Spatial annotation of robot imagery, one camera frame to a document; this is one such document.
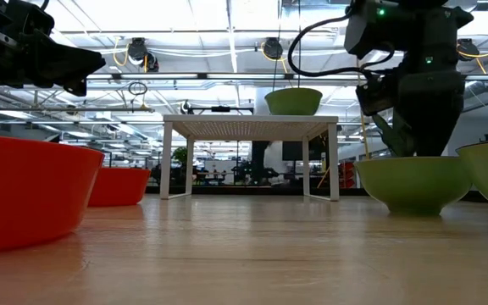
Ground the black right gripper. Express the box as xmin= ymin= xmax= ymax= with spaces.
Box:
xmin=398 ymin=71 xmax=466 ymax=158

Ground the red plastic mini bowl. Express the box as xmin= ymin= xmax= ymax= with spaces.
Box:
xmin=0 ymin=134 xmax=106 ymax=256
xmin=87 ymin=167 xmax=152 ymax=208

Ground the snake plant in white pot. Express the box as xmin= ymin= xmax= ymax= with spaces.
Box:
xmin=370 ymin=113 xmax=417 ymax=158

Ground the white perforated metal rack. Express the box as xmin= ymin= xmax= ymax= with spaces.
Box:
xmin=158 ymin=114 xmax=341 ymax=202

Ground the yellow hanging cable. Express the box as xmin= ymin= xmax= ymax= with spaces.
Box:
xmin=356 ymin=58 xmax=372 ymax=161

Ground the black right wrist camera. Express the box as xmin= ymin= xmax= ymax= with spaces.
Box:
xmin=355 ymin=74 xmax=400 ymax=118

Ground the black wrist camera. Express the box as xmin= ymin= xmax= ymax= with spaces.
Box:
xmin=8 ymin=0 xmax=55 ymax=37
xmin=355 ymin=74 xmax=400 ymax=118

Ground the black ceiling cable reel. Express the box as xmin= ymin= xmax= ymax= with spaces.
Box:
xmin=126 ymin=36 xmax=160 ymax=73
xmin=262 ymin=36 xmax=286 ymax=61
xmin=457 ymin=37 xmax=481 ymax=63

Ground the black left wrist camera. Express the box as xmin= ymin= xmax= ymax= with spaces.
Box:
xmin=8 ymin=0 xmax=55 ymax=37

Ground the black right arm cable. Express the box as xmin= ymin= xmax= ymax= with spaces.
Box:
xmin=287 ymin=10 xmax=397 ymax=79

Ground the black coiled hanging cable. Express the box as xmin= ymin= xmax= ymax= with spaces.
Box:
xmin=297 ymin=0 xmax=302 ymax=89

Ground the thin black hanging cable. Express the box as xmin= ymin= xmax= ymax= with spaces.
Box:
xmin=268 ymin=0 xmax=284 ymax=92

